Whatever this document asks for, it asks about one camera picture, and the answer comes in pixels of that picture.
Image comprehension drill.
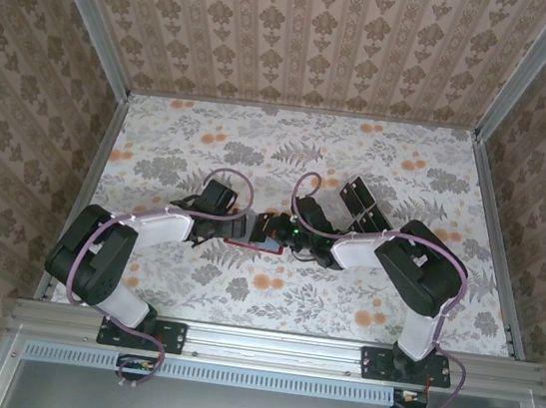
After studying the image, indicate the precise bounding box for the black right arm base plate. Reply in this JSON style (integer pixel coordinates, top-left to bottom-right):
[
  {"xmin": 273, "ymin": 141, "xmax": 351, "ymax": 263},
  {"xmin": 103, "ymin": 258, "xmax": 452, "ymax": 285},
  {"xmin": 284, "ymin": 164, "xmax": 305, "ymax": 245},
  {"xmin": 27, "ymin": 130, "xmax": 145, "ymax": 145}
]
[{"xmin": 358, "ymin": 345, "xmax": 455, "ymax": 391}]

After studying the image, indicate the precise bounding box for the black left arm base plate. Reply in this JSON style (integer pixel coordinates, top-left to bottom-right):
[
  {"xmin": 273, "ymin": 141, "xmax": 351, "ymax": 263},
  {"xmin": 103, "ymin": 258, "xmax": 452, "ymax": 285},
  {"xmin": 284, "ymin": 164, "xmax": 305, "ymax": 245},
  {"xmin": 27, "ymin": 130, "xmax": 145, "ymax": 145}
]
[{"xmin": 96, "ymin": 310, "xmax": 189, "ymax": 356}]

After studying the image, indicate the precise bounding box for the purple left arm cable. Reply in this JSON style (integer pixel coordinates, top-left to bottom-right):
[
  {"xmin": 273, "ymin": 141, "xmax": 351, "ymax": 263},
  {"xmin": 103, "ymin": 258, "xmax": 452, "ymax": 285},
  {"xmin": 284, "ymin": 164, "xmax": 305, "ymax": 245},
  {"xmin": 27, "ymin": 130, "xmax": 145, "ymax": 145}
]
[{"xmin": 54, "ymin": 149, "xmax": 258, "ymax": 403}]

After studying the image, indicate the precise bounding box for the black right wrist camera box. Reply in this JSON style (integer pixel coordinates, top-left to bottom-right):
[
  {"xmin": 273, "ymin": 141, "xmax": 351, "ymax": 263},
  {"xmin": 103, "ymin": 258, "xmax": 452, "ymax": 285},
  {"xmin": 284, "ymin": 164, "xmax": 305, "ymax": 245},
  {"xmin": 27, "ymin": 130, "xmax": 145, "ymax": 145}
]
[{"xmin": 291, "ymin": 195, "xmax": 339, "ymax": 236}]

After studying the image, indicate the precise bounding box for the black compartment tray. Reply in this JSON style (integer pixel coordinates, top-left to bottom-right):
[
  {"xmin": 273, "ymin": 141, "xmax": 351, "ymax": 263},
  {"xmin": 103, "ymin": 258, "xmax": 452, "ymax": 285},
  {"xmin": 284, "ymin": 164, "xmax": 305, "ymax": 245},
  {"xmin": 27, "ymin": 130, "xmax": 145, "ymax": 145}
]
[{"xmin": 347, "ymin": 176, "xmax": 383, "ymax": 209}]

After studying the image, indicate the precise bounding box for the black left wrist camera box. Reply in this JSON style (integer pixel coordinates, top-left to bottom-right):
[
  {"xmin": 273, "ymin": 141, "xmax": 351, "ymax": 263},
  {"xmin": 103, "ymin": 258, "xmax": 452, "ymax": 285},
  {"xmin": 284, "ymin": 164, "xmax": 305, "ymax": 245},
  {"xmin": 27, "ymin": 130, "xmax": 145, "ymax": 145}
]
[{"xmin": 199, "ymin": 178, "xmax": 240, "ymax": 215}]

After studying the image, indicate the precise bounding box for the white slotted cable duct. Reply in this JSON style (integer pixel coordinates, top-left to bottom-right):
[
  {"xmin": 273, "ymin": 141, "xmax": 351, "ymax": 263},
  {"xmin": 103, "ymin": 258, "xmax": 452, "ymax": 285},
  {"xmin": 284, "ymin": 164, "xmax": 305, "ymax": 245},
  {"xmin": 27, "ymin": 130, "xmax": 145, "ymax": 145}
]
[{"xmin": 23, "ymin": 337, "xmax": 400, "ymax": 408}]

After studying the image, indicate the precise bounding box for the aluminium corner post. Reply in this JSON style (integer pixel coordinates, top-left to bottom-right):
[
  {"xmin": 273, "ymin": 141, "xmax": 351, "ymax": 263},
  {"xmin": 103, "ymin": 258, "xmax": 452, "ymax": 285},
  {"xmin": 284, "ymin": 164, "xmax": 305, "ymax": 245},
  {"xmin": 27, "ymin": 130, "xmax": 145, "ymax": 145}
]
[
  {"xmin": 23, "ymin": 0, "xmax": 145, "ymax": 102},
  {"xmin": 471, "ymin": 0, "xmax": 546, "ymax": 152}
]

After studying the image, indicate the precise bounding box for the black credit card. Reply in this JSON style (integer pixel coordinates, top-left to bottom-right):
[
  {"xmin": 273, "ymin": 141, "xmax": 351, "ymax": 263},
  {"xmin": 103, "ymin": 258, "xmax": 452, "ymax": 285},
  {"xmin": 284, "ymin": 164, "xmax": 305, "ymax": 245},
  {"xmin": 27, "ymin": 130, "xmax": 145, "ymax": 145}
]
[
  {"xmin": 355, "ymin": 209, "xmax": 383, "ymax": 237},
  {"xmin": 338, "ymin": 182, "xmax": 365, "ymax": 209},
  {"xmin": 367, "ymin": 204, "xmax": 395, "ymax": 230},
  {"xmin": 249, "ymin": 209, "xmax": 273, "ymax": 245}
]

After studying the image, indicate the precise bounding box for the red leather card holder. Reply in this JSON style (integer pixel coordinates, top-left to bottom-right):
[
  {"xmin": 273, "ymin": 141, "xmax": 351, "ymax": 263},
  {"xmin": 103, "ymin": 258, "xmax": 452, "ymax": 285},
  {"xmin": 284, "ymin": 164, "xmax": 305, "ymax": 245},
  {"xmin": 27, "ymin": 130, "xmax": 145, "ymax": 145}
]
[{"xmin": 221, "ymin": 205, "xmax": 288, "ymax": 256}]

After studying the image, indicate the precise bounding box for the aluminium table edge rail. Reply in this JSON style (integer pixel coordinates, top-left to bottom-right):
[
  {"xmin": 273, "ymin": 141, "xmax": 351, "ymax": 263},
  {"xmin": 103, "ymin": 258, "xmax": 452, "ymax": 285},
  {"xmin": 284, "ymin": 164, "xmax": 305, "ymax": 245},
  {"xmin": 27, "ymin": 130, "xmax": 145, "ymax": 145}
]
[
  {"xmin": 33, "ymin": 85, "xmax": 132, "ymax": 308},
  {"xmin": 127, "ymin": 82, "xmax": 480, "ymax": 141},
  {"xmin": 444, "ymin": 134, "xmax": 546, "ymax": 362}
]

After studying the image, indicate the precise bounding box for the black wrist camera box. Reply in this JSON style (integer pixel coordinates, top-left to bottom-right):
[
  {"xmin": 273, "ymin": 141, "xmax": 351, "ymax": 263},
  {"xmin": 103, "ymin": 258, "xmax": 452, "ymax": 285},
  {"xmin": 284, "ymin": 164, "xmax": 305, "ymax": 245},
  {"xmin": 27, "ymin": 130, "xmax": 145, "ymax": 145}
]
[
  {"xmin": 291, "ymin": 195, "xmax": 339, "ymax": 236},
  {"xmin": 199, "ymin": 178, "xmax": 240, "ymax": 215}
]

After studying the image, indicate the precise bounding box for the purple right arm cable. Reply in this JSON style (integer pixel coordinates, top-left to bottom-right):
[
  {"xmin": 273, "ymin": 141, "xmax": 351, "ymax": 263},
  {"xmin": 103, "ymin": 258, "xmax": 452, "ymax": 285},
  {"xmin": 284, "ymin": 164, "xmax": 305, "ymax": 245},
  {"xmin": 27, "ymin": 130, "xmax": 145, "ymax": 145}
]
[{"xmin": 264, "ymin": 169, "xmax": 492, "ymax": 408}]

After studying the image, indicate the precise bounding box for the aluminium mounting crossbar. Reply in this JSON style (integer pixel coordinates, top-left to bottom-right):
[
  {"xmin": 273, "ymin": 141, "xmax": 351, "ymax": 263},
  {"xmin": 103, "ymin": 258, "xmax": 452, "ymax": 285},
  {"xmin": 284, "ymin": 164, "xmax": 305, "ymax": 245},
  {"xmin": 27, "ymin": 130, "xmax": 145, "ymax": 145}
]
[{"xmin": 8, "ymin": 294, "xmax": 546, "ymax": 406}]

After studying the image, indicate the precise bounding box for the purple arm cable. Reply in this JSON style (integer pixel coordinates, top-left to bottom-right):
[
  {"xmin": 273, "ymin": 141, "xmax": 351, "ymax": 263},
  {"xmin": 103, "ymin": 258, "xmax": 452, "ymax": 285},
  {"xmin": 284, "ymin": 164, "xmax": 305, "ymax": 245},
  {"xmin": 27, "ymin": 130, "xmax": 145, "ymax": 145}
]
[
  {"xmin": 264, "ymin": 169, "xmax": 492, "ymax": 408},
  {"xmin": 54, "ymin": 149, "xmax": 258, "ymax": 403}
]

